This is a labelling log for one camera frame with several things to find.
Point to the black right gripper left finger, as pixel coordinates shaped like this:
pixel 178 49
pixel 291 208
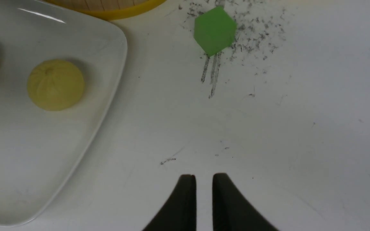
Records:
pixel 179 213

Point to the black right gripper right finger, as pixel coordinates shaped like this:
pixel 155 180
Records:
pixel 231 211

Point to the white square plate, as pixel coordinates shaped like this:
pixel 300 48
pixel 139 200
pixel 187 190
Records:
pixel 39 150

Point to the yellow steamed bun on plate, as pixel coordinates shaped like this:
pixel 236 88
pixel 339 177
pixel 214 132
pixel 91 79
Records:
pixel 55 85

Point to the green cube block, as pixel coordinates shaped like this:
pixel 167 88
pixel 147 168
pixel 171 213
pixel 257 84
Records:
pixel 214 30

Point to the bamboo steamer basket yellow rim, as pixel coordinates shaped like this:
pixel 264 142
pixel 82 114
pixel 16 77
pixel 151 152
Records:
pixel 109 10

